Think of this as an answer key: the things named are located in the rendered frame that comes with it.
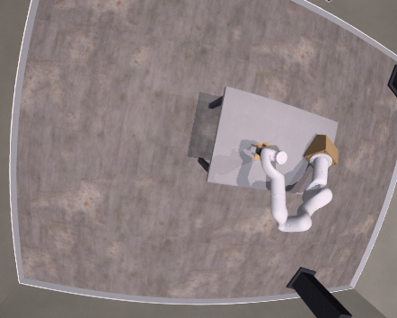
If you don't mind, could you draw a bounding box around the tan mat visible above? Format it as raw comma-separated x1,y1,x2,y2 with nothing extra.
254,143,269,161

